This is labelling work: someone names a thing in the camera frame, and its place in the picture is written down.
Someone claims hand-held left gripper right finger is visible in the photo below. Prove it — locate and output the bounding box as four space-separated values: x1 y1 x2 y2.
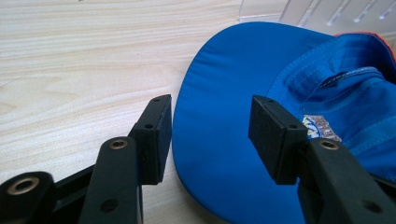
247 95 309 186

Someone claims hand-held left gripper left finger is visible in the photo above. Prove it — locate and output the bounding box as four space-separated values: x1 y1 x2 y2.
128 93 173 187

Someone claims blue and orange cap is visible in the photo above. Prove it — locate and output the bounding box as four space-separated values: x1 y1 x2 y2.
171 21 396 224

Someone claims white object at top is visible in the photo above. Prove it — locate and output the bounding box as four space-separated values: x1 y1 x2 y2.
238 0 396 35

